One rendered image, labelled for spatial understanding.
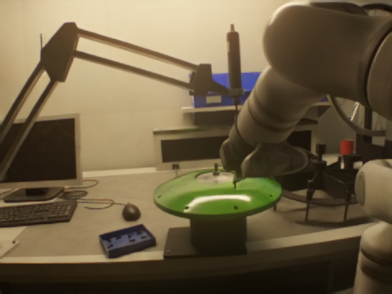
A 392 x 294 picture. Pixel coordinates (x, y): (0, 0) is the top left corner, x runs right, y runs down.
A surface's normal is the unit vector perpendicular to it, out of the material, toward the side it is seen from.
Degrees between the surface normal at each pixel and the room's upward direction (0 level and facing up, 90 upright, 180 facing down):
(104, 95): 90
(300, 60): 108
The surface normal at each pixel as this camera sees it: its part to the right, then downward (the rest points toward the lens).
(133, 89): 0.06, 0.18
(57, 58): 0.30, 0.15
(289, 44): -0.82, 0.29
